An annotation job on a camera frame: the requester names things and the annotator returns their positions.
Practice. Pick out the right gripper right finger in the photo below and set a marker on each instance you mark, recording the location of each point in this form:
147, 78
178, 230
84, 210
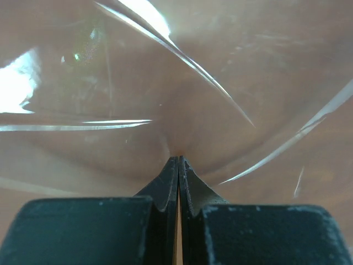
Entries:
217, 232

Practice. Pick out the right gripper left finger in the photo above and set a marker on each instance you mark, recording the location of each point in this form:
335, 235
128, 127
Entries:
107, 230

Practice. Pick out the clear pink plastic bowl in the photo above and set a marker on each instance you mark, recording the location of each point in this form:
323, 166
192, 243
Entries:
228, 84

